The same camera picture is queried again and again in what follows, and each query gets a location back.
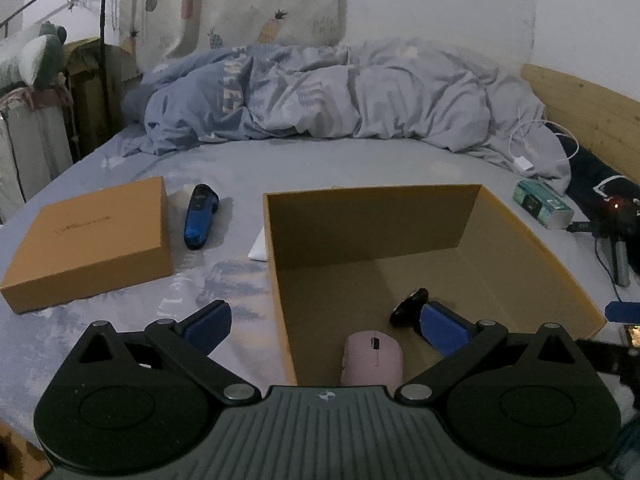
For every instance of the black metal clothes rack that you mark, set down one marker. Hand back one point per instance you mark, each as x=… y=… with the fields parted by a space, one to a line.
x=103 y=35

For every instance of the pineapple print curtain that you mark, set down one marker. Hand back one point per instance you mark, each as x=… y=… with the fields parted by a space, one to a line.
x=240 y=5

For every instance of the white paper sheet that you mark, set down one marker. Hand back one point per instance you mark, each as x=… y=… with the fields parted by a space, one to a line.
x=259 y=249

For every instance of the green tissue pack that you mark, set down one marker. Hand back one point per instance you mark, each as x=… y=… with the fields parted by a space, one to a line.
x=542 y=205

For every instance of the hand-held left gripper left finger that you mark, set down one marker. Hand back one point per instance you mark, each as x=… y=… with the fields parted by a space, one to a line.
x=210 y=325

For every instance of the navy printed pillow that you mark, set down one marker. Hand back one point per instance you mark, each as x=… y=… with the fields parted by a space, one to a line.
x=595 y=170

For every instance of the white charger plug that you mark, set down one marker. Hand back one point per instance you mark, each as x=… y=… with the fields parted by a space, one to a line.
x=522 y=165

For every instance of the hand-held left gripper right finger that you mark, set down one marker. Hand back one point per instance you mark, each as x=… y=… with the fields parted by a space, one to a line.
x=442 y=332

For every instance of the white cloth cover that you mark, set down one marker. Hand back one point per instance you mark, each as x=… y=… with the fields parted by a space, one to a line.
x=30 y=155

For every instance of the bed with grey sheet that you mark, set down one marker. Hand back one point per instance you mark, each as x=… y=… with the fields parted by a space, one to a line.
x=225 y=280

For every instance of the brown cardboard box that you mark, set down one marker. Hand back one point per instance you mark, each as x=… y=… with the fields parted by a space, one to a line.
x=375 y=230
x=95 y=245

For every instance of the wooden headboard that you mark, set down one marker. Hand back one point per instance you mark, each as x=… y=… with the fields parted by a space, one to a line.
x=590 y=105

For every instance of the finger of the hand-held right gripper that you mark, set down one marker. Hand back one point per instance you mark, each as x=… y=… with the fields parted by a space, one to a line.
x=624 y=312

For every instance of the flat brown cardboard box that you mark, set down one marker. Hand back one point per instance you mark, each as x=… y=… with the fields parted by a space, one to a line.
x=95 y=245

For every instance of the blue handheld device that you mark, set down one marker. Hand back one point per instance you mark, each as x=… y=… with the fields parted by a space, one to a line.
x=197 y=220

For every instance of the green and white plush toy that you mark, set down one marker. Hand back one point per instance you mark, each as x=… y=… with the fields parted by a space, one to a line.
x=35 y=57

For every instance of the brown wooden cabinet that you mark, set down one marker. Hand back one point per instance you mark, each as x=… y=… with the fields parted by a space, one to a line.
x=87 y=100

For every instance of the grey-blue duvet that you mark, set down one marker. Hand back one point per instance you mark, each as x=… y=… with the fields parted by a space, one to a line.
x=350 y=95

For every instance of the pink computer mouse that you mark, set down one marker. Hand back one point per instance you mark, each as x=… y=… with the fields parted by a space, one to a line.
x=372 y=357

